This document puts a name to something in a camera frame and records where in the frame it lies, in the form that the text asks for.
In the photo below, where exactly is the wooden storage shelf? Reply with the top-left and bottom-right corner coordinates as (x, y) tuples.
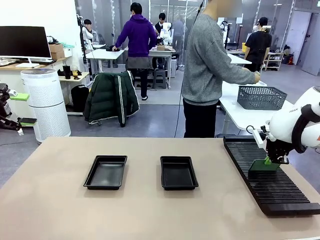
(264, 51), (285, 72)

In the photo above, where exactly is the person with purple hoodie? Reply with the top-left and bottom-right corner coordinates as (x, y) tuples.
(111, 2), (158, 101)

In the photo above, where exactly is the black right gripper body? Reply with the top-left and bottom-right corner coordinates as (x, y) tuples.
(265, 138), (291, 165)

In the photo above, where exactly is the white side table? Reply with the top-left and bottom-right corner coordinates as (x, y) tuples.
(217, 79), (301, 138)

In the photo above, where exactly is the brown cardboard box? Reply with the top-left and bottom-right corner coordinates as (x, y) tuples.
(48, 43), (66, 61)

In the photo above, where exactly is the small wooden side table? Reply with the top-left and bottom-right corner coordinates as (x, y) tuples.
(55, 71), (91, 101)

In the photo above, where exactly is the black computer monitor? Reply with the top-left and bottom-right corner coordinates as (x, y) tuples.
(0, 26), (53, 69)

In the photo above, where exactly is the person in grey sweater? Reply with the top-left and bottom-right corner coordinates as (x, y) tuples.
(181, 0), (262, 139)

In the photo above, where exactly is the grey plastic stool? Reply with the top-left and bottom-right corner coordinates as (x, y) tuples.
(152, 69), (168, 90)

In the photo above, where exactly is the white cylindrical air purifier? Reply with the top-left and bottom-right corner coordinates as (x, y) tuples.
(20, 68), (72, 143)

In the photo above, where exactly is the dark green puffer jacket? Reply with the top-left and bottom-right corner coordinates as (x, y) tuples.
(83, 70), (140, 128)

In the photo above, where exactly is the black backpack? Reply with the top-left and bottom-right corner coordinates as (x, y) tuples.
(70, 84), (90, 113)

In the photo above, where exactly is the black ESD tray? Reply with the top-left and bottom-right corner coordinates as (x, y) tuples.
(159, 156), (200, 191)
(83, 154), (128, 191)

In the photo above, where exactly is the white background work table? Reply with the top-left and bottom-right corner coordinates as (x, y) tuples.
(85, 48), (125, 74)

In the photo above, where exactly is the person in black shirt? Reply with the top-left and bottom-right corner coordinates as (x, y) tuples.
(244, 16), (273, 73)

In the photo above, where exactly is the green circuit board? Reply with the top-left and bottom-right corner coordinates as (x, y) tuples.
(248, 159), (282, 174)

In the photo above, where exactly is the black slotted board rack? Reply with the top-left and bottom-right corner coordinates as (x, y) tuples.
(223, 136), (320, 217)

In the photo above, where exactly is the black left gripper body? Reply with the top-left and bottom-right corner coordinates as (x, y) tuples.
(0, 83), (12, 118)

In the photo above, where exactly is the grey plastic basket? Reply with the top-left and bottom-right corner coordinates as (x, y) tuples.
(236, 85), (288, 111)

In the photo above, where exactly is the seated person in grey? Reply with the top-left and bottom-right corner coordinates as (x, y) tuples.
(83, 19), (100, 46)

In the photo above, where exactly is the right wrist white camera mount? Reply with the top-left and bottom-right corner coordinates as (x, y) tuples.
(251, 124), (273, 150)

